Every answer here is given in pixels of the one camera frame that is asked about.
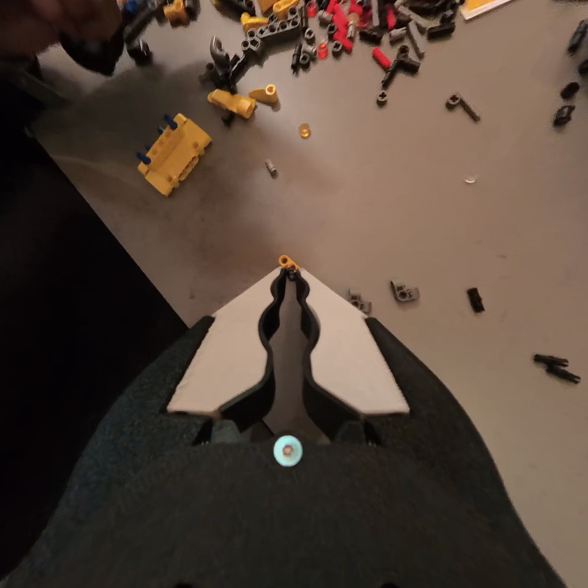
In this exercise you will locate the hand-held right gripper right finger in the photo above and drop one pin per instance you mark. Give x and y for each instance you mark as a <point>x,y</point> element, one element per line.
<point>353,363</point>

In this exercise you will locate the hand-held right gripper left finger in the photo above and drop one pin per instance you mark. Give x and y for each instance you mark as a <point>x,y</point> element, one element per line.
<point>220,363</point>

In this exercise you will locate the yellow toy beam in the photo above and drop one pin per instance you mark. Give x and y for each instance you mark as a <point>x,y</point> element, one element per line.
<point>288,262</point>

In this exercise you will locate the person's left hand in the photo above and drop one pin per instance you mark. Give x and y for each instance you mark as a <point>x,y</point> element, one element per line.
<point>55,18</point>

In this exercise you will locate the long black toy pin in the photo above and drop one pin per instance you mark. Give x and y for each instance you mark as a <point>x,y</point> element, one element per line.
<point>550,360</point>
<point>562,374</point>

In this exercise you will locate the small grey toy pin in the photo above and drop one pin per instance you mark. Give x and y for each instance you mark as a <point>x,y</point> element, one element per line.
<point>271,167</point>

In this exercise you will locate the yellow block with blue pins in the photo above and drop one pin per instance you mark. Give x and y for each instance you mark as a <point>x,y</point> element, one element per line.
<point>177,156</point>

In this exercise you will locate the orange transparent toy stud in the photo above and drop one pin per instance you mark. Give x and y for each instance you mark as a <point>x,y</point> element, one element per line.
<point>304,131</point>

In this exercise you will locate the yellow toy connector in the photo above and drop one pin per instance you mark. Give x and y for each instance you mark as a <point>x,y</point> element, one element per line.
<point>232,103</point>

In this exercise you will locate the black cross toy piece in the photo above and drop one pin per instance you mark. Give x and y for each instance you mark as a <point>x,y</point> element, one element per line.
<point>382,99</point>

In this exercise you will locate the yellow cone toy piece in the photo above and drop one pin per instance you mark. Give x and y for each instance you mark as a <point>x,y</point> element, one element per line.
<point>265,94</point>

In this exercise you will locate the grey angled toy piece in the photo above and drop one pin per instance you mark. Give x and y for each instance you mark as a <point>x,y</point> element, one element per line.
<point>464,106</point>

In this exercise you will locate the black claw toy piece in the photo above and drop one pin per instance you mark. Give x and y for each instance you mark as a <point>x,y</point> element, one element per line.
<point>223,64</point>

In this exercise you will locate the small black toy piece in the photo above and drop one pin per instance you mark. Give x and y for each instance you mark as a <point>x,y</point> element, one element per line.
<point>579,36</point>
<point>569,90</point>
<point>564,115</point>

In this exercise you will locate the pile of toy building pieces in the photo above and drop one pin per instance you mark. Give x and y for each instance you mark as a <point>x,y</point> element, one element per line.
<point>340,23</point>

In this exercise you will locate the printed leaflet in plastic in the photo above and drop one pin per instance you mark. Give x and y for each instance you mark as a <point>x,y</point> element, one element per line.
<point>482,7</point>

